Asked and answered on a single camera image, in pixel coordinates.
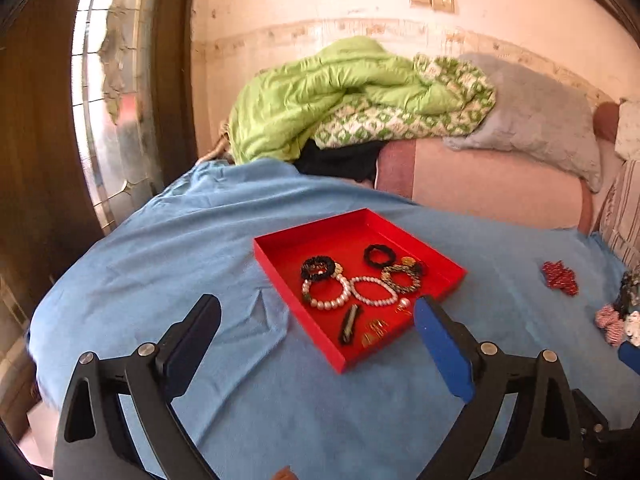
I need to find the gold pendant chain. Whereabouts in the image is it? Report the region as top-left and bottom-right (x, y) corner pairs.
(360, 317), (391, 348)

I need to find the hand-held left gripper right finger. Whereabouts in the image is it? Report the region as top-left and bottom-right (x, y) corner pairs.
(414, 296), (586, 480)

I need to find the red patterned scrunchie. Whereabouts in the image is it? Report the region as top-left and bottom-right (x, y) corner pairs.
(541, 260), (580, 297)

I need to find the black cloth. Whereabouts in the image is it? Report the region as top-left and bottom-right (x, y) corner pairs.
(292, 139), (386, 183)

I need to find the pink blanket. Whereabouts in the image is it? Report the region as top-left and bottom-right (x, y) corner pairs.
(375, 137), (596, 236)

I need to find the black scrunchie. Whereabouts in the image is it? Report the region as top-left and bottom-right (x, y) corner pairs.
(363, 243), (397, 268)
(300, 255), (337, 282)

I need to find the small pearl bracelet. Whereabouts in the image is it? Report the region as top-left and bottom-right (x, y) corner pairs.
(349, 276), (400, 307)

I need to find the red tray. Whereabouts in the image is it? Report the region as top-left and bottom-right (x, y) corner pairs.
(253, 207), (468, 375)

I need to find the wooden window frame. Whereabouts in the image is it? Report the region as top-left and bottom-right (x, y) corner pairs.
(150, 0), (201, 191)

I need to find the dark jewelry pile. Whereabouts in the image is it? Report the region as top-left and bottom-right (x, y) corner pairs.
(617, 265), (640, 311)

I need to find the glass window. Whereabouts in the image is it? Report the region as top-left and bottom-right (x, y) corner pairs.
(72, 0), (166, 236)

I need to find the white patterned pillow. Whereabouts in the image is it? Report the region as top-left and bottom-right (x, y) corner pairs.
(614, 100), (640, 161)

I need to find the grey pillow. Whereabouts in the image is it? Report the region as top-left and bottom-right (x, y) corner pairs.
(442, 52), (603, 193)

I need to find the black hair clip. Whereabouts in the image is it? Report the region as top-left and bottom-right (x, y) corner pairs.
(338, 304), (362, 346)

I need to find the large pearl bracelet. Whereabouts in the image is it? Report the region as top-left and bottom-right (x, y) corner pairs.
(301, 274), (352, 312)

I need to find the pink striped scrunchie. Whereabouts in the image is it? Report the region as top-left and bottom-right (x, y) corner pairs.
(594, 304), (628, 347)

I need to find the striped bed sheet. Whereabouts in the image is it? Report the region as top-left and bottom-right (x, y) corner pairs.
(590, 160), (640, 271)

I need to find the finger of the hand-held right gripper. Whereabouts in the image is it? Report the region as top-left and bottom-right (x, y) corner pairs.
(617, 342), (640, 376)

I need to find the maroon pillow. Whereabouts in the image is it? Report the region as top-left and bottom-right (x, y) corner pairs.
(592, 101), (621, 143)

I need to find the blue cloth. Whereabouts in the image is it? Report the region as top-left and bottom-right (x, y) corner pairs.
(27, 157), (640, 480)

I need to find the leopard beaded bracelet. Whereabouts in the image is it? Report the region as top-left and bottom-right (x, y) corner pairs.
(381, 256), (427, 295)

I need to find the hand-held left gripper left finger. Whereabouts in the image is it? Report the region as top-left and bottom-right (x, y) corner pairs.
(52, 294), (222, 480)

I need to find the green patterned quilt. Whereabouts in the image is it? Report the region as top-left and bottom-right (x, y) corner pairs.
(227, 36), (497, 165)

